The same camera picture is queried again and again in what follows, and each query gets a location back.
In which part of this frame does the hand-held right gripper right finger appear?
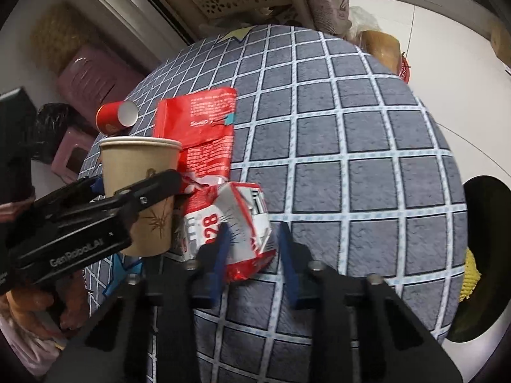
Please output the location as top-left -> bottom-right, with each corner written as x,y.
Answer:
278,221 -> 464,383

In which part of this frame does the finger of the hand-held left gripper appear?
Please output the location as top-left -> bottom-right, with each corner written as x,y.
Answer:
112,169 -> 184,233
34,176 -> 104,213

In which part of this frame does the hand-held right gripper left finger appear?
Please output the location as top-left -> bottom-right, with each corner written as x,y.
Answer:
44,221 -> 232,383

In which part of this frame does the brown paper cup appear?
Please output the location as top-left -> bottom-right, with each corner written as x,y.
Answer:
99,136 -> 182,257

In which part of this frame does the red white snack packet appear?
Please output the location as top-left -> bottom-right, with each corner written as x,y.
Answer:
176,181 -> 278,284

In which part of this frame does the yellow foam fruit net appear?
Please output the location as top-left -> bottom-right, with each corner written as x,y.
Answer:
458,247 -> 482,303

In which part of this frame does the black trash bin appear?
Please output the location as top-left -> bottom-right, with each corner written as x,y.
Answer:
447,176 -> 511,344

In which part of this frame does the person's left forearm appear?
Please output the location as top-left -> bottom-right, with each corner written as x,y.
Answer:
0,315 -> 65,376

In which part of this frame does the person's left hand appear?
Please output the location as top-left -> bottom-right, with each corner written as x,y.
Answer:
7,267 -> 91,338

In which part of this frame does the small pink plastic stool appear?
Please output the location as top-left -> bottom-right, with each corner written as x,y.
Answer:
52,125 -> 96,178

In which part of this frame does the black plastic bag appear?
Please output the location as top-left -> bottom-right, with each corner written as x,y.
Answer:
34,103 -> 80,164

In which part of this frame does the large red wrapper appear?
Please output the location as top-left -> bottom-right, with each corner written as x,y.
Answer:
154,87 -> 237,192

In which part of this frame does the red paper cup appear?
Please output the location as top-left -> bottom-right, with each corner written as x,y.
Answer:
95,101 -> 139,135

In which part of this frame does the grey checked tablecloth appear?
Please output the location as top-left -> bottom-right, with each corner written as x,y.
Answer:
78,24 -> 468,383

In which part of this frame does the large pink plastic stool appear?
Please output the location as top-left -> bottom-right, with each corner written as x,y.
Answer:
56,45 -> 142,104

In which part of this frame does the beige woven panel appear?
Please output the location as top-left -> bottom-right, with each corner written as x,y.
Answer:
32,2 -> 100,74

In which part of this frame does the beige paper piece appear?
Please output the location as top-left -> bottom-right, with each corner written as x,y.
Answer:
221,26 -> 254,42

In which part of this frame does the brown bread bag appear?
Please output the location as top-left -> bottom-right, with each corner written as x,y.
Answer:
361,30 -> 402,74

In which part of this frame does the pink patterned cloth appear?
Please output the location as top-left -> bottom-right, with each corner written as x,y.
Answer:
297,0 -> 353,34

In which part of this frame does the white plastic bag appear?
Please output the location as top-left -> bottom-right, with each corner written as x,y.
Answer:
347,6 -> 380,42

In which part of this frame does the grey sliding door frame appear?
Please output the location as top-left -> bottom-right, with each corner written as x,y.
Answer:
68,0 -> 196,46

